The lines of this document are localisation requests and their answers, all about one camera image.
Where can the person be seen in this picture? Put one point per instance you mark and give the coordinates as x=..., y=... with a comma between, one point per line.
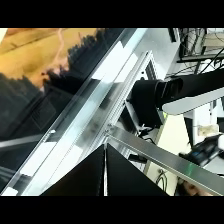
x=191, y=190

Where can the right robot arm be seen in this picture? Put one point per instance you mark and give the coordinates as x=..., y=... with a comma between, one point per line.
x=146, y=100

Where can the silver frame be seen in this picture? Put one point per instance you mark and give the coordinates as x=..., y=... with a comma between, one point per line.
x=160, y=155

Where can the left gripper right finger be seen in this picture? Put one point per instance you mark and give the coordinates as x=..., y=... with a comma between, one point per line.
x=128, y=178

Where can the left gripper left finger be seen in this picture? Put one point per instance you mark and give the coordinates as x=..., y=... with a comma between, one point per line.
x=86, y=178

